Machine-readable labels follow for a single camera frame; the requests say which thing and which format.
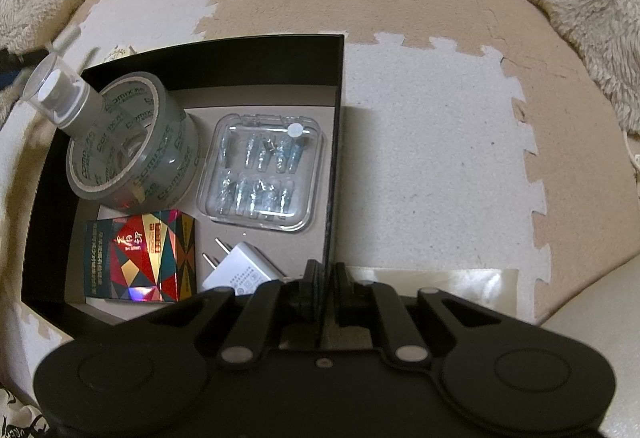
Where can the white charger plug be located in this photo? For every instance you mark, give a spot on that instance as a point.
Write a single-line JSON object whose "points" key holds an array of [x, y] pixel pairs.
{"points": [[245, 270]]}

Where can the clear packing tape roll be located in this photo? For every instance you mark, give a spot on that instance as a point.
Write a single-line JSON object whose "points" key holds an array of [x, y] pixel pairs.
{"points": [[165, 178]]}

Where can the clear cap spray bottle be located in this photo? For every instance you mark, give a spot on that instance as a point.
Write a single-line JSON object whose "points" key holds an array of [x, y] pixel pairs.
{"points": [[65, 95]]}

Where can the white foam mat tile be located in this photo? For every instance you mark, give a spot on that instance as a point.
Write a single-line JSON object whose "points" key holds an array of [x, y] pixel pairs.
{"points": [[165, 2], [435, 167]]}

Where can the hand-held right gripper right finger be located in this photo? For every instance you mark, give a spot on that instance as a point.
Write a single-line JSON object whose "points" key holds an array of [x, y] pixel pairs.
{"points": [[342, 288]]}

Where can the white cushion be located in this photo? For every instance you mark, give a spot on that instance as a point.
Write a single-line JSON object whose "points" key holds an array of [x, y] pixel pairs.
{"points": [[600, 313]]}

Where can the colourful geometric print box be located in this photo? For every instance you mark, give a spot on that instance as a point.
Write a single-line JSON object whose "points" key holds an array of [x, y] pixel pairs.
{"points": [[145, 263]]}

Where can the clear plastic vial case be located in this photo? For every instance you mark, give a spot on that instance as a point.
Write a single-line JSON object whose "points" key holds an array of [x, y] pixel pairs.
{"points": [[262, 172]]}

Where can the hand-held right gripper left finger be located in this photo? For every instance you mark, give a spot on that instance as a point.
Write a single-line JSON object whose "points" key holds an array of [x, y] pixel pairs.
{"points": [[311, 285]]}

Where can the black cardboard box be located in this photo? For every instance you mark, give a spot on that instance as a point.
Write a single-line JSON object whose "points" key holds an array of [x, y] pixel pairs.
{"points": [[250, 62]]}

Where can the small round patterned object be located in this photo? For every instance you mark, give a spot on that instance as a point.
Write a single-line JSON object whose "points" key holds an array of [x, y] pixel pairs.
{"points": [[121, 50]]}

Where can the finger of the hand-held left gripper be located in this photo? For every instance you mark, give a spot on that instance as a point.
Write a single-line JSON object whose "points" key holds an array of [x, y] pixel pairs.
{"points": [[12, 62]]}

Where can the large cream fluffy blanket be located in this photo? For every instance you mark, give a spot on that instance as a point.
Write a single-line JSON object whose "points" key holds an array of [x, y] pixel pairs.
{"points": [[575, 2]]}

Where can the black and white printed cloth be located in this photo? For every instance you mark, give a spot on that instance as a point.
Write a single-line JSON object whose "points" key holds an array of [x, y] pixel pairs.
{"points": [[20, 413]]}

